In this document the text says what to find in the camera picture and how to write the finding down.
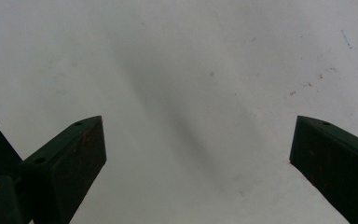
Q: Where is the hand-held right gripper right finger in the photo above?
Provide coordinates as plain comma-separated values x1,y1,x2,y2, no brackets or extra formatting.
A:
289,115,358,224

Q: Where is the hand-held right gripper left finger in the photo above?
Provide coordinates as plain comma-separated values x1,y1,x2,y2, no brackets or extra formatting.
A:
19,115,108,224

